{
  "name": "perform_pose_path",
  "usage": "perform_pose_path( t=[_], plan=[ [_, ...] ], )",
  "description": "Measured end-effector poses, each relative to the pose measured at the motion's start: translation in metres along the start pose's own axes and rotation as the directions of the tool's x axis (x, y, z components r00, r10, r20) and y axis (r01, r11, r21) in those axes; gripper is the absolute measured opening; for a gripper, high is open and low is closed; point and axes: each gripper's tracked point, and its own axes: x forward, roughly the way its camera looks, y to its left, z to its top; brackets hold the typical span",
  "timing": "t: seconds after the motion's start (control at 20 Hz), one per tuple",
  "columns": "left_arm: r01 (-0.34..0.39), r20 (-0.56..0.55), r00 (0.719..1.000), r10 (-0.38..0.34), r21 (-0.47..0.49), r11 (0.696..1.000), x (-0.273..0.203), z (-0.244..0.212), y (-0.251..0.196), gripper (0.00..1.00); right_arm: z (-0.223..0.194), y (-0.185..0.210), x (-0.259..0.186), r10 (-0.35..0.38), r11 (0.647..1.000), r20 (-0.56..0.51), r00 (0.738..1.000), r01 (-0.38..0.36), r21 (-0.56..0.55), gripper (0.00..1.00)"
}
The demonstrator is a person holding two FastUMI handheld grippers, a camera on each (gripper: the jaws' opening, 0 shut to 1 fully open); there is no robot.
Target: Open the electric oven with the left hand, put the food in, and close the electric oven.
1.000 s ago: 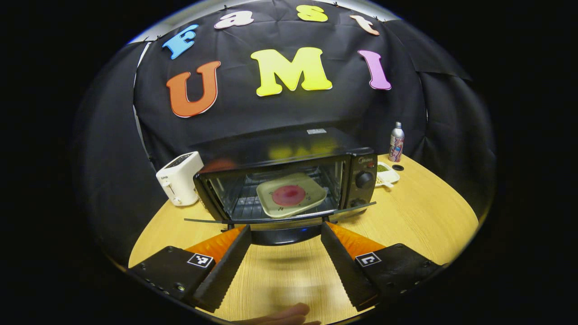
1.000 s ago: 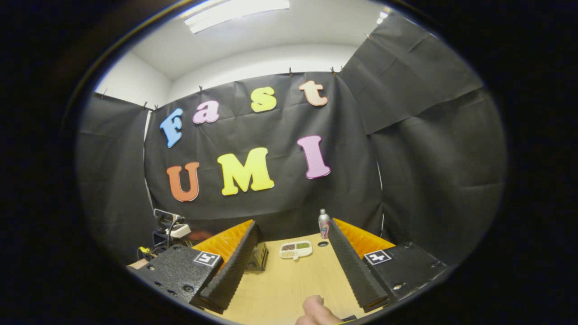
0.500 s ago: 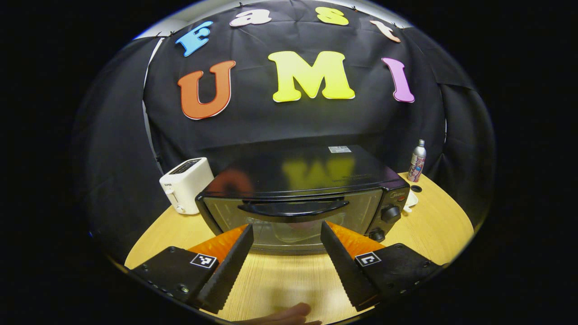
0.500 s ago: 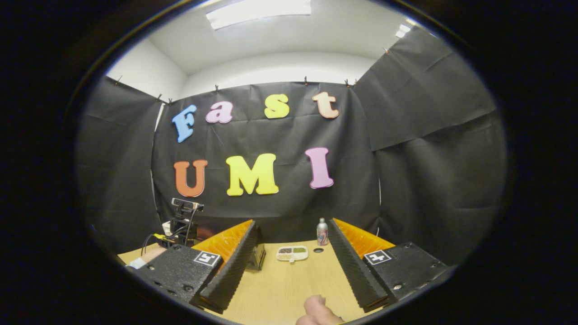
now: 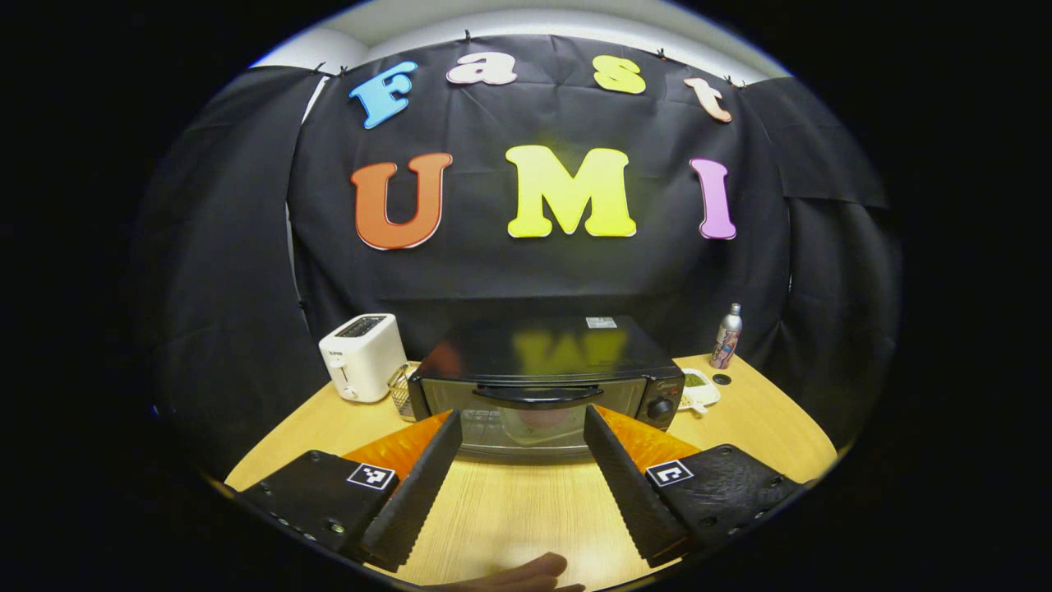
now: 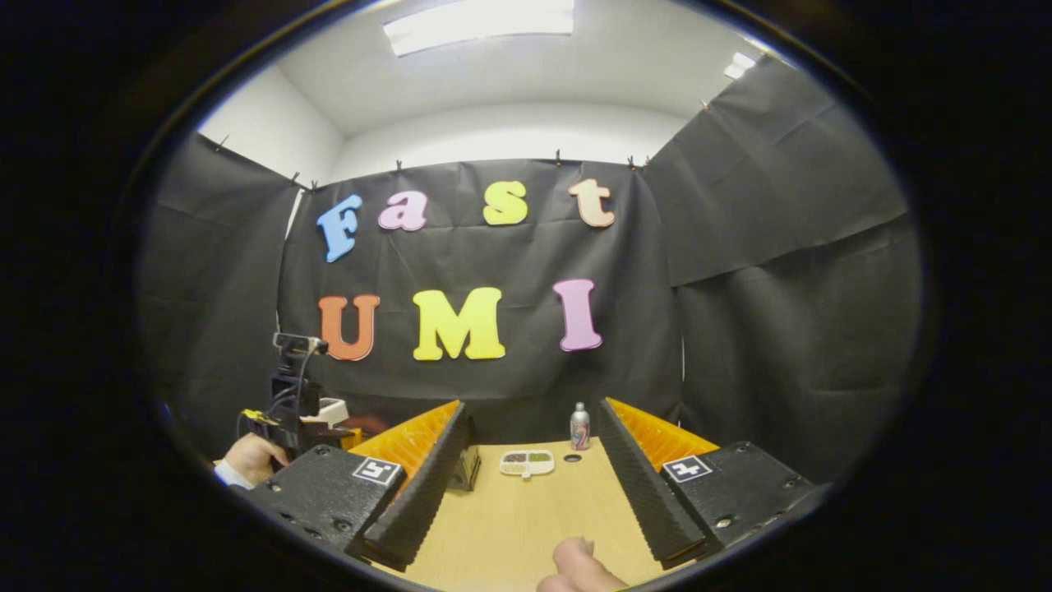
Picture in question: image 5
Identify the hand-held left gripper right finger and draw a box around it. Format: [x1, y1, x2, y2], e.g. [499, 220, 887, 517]
[582, 403, 810, 568]

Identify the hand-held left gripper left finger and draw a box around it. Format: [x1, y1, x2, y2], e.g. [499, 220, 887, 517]
[237, 409, 464, 574]

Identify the cream square plate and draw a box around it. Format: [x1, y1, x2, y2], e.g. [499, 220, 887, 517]
[500, 405, 586, 446]

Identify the black electric oven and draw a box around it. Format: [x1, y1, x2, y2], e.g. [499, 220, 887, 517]
[408, 315, 685, 457]

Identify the white divided snack plate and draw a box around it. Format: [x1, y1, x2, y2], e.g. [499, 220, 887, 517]
[678, 369, 722, 414]

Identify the white toaster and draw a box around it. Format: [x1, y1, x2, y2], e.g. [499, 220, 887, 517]
[319, 313, 408, 404]

